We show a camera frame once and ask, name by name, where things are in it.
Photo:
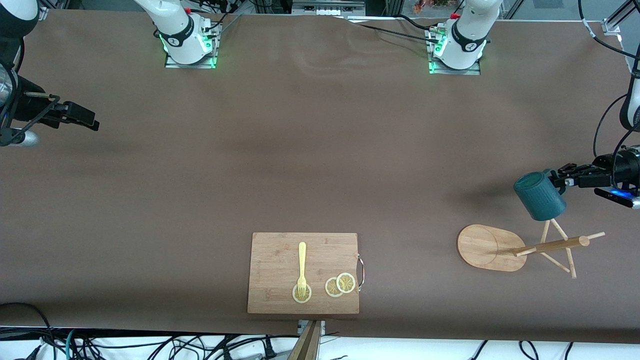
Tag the black plug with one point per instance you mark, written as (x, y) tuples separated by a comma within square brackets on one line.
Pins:
[(269, 347)]

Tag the metal bracket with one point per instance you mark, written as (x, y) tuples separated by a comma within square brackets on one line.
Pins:
[(301, 325)]

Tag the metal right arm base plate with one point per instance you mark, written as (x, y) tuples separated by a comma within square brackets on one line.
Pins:
[(172, 63)]

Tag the wooden cutting board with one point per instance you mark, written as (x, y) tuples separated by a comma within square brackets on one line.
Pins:
[(280, 270)]

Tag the aluminium frame bar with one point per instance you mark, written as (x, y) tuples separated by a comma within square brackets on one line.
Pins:
[(612, 22)]

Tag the lemon slice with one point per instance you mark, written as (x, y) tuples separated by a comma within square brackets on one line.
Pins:
[(346, 282), (331, 287), (296, 296)]

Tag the yellow plastic fork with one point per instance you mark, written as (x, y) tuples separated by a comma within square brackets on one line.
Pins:
[(302, 265)]

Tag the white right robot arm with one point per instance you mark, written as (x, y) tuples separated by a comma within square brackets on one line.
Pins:
[(175, 30)]

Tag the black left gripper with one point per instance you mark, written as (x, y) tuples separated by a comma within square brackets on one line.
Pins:
[(611, 169)]

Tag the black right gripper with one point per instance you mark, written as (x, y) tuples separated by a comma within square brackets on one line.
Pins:
[(29, 107)]

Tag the white power strip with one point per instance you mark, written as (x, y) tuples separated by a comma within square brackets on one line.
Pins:
[(327, 9)]

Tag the teal cup with yellow inside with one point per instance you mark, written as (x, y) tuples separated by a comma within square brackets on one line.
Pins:
[(542, 197)]

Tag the brown table cover cloth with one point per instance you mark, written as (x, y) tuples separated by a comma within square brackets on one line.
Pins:
[(320, 125)]

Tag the wooden post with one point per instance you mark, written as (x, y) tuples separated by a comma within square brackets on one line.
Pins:
[(306, 345)]

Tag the wooden cup rack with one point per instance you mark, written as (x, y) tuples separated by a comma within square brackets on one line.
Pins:
[(487, 247)]

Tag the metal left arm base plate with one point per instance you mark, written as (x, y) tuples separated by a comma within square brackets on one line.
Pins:
[(472, 71)]

